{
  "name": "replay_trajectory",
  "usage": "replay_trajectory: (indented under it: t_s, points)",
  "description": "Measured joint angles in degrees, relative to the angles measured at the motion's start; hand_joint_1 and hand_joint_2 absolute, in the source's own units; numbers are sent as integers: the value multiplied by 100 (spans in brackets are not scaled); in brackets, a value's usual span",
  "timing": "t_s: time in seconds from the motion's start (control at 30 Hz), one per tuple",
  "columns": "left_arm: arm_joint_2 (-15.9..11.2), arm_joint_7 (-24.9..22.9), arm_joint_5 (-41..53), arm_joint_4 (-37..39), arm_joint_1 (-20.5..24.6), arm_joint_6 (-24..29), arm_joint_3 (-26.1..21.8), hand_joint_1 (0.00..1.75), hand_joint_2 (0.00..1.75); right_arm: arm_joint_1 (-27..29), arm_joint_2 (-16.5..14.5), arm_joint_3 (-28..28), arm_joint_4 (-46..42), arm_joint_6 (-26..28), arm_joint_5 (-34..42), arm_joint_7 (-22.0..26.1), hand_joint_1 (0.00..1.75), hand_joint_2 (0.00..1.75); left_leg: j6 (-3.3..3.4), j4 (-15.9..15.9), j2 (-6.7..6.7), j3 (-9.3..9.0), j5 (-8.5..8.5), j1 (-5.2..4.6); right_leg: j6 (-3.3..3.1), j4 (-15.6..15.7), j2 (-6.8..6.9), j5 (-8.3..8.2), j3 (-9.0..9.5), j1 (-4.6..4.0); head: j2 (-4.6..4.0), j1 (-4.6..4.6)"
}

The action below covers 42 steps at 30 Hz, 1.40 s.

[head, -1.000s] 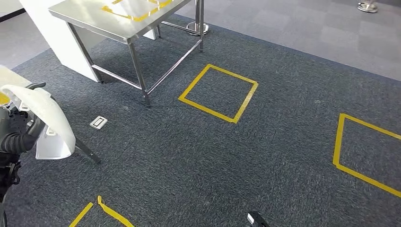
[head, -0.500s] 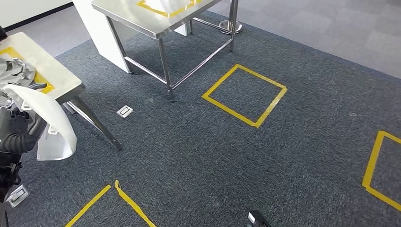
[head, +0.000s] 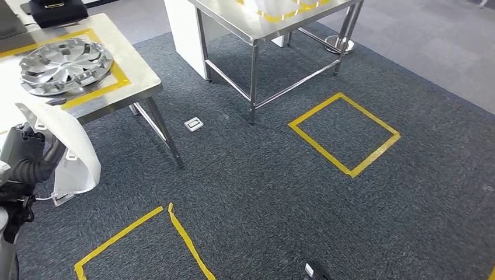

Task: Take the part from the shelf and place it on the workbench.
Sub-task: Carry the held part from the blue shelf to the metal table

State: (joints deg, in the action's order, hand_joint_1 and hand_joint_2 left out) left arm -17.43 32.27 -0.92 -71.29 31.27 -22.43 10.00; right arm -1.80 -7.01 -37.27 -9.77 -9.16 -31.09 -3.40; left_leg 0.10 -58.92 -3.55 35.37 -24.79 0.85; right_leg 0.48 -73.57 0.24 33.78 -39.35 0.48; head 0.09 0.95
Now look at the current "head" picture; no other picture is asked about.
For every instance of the steel workbench table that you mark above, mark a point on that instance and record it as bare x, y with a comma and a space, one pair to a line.
127, 69
239, 23

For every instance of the white curved plastic fender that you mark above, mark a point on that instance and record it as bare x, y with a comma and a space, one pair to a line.
77, 154

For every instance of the yellow tape marking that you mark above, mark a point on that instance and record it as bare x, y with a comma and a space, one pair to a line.
276, 18

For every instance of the white partition panel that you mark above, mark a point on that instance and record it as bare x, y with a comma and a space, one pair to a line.
181, 34

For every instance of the empty silver floor socket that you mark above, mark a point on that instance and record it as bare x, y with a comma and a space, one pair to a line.
193, 124

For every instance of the black robot wrist bracket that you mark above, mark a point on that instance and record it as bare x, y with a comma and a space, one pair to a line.
319, 272

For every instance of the silver plastic wheel hubcap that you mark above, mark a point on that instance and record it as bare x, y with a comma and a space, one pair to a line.
65, 65

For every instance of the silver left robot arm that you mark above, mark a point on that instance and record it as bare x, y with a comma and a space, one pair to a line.
38, 170

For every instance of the large yellow tape rectangle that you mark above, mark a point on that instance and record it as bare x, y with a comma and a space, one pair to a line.
120, 77

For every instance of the black bag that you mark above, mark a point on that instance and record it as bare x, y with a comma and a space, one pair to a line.
58, 15

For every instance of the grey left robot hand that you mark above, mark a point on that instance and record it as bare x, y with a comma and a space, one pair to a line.
19, 147

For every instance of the chrome stanchion base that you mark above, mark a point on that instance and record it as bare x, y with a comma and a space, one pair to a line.
339, 44

